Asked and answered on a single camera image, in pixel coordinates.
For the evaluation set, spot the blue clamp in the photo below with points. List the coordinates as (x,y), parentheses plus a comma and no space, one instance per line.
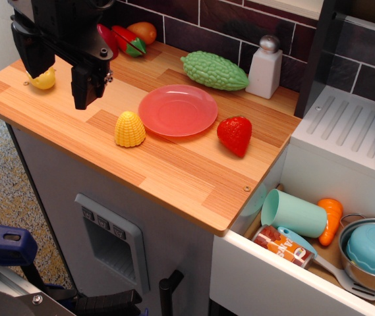
(17,247)

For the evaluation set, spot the grey ice dispenser panel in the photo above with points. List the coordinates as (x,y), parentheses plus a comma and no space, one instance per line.
(116,243)

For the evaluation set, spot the robot base metal plate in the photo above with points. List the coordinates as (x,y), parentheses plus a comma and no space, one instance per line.
(19,297)

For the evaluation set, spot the dark red toy vegetable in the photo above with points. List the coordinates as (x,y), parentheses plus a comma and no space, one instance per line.
(109,38)

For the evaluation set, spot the black cabinet door handle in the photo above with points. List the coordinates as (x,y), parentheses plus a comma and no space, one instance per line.
(167,286)

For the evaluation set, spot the pink plastic plate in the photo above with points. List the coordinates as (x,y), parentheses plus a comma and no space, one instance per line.
(178,110)

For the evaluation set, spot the yellow toy potato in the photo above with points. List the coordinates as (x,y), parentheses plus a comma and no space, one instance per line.
(44,81)

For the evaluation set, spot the red toy strawberry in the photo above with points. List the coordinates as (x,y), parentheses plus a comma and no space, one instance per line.
(235,134)

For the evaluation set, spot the grey toy spatula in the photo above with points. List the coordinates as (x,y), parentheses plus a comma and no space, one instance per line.
(345,281)

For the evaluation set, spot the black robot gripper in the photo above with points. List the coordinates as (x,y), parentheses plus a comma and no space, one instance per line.
(43,30)

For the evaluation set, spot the white salt shaker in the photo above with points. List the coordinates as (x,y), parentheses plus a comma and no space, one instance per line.
(265,69)

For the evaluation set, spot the red toy chili pepper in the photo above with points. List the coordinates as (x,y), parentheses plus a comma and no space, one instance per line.
(128,42)

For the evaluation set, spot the orange toy carrot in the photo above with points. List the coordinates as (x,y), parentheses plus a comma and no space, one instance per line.
(334,212)

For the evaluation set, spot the yellow toy corn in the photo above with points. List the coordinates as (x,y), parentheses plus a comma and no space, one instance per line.
(129,130)

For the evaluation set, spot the green toy bitter gourd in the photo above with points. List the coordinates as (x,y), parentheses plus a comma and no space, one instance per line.
(214,71)

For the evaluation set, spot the light blue plastic spoon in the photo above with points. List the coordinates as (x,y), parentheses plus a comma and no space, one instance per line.
(297,239)

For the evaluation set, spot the toy food can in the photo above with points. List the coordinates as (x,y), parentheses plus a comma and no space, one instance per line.
(276,242)

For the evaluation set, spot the metal toy pot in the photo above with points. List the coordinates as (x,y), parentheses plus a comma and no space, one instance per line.
(360,276)

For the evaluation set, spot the mint green plastic cup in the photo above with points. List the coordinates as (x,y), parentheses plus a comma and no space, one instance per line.
(302,217)

